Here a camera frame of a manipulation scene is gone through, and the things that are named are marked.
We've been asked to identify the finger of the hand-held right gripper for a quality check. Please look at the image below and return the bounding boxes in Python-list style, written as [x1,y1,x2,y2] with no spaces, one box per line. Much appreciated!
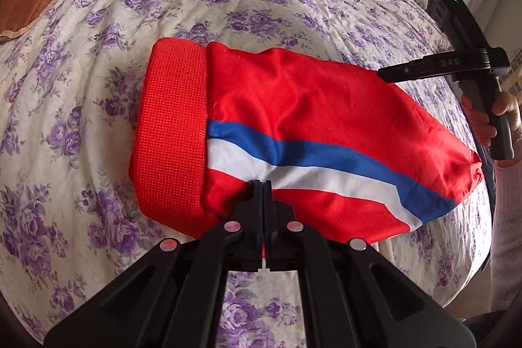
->
[377,53,453,83]

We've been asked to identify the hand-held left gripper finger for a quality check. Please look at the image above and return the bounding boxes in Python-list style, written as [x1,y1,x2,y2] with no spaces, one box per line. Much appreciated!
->
[264,179,478,348]
[43,179,265,348]

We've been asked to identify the red pants with striped side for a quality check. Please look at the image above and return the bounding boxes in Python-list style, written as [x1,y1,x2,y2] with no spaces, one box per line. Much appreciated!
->
[128,37,485,247]

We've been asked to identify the person's right hand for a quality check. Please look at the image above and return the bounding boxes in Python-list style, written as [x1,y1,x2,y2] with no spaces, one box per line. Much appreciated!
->
[461,90,522,147]

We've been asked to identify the purple floral bed sheet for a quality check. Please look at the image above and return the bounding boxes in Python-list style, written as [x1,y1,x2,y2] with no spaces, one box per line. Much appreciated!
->
[0,0,496,348]

